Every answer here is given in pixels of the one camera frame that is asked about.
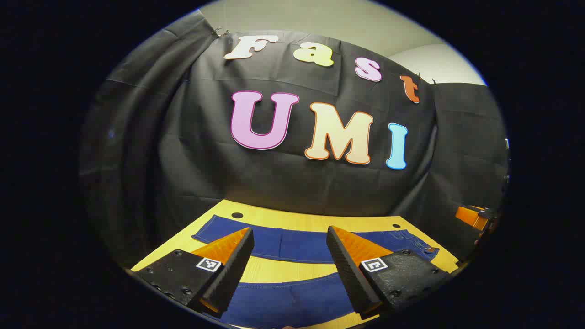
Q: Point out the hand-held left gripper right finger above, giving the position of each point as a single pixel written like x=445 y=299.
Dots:
x=347 y=269

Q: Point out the blue denim jeans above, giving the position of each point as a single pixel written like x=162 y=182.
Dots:
x=292 y=244

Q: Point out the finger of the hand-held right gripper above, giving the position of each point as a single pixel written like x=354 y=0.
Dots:
x=470 y=217

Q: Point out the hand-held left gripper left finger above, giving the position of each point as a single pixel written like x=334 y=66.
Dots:
x=235 y=269

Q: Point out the black backdrop cloth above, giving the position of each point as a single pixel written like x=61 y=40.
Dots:
x=320 y=187

